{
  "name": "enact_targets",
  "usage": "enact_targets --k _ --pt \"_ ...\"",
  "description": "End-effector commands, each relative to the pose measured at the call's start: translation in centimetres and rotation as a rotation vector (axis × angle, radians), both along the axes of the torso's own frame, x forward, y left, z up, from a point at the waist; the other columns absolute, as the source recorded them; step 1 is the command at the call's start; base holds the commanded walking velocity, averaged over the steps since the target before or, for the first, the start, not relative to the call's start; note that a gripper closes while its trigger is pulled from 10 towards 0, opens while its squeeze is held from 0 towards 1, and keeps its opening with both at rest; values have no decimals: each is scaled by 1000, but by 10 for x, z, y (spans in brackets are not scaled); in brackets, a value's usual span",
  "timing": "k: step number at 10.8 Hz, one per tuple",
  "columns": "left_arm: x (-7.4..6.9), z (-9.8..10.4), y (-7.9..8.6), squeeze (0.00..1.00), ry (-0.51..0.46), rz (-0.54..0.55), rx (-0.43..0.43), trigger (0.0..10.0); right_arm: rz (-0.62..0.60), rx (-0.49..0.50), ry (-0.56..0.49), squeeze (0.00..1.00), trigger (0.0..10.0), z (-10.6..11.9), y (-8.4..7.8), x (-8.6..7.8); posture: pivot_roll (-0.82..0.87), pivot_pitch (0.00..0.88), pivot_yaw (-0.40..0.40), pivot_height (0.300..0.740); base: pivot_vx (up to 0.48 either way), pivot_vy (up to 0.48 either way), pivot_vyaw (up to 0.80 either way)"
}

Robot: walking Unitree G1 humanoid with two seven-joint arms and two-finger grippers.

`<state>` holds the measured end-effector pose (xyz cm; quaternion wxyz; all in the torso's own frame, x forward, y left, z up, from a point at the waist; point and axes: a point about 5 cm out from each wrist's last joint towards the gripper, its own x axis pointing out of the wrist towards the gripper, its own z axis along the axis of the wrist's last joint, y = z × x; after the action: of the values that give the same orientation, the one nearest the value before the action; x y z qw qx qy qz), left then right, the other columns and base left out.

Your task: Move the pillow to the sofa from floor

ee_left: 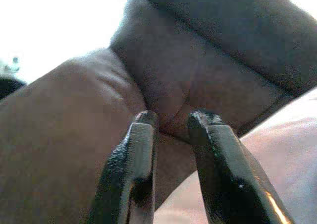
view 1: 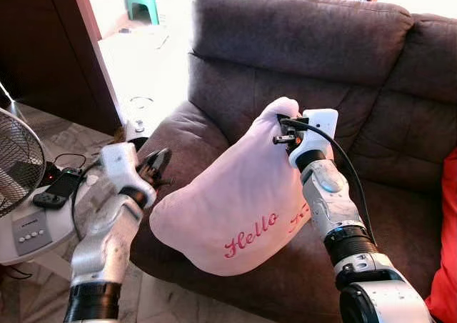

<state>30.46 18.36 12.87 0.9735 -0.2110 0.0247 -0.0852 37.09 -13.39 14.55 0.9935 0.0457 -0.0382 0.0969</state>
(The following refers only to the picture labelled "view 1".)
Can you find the black handheld game console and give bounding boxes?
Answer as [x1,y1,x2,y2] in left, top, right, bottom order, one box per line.
[31,167,87,212]

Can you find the red pillow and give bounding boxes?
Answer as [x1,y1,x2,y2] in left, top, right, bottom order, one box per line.
[424,150,457,323]

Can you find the black fan grille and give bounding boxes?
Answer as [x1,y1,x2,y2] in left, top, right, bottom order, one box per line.
[0,107,48,219]

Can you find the grey-brown fabric sofa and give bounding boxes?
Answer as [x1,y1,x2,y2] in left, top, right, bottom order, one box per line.
[129,0,457,323]

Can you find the white fan base with buttons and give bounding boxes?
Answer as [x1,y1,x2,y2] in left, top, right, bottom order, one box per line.
[0,193,76,267]

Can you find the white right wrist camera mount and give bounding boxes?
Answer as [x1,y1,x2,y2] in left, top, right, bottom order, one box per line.
[288,109,340,169]

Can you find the white floor appliance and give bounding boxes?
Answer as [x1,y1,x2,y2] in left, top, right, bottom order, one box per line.
[122,97,155,149]

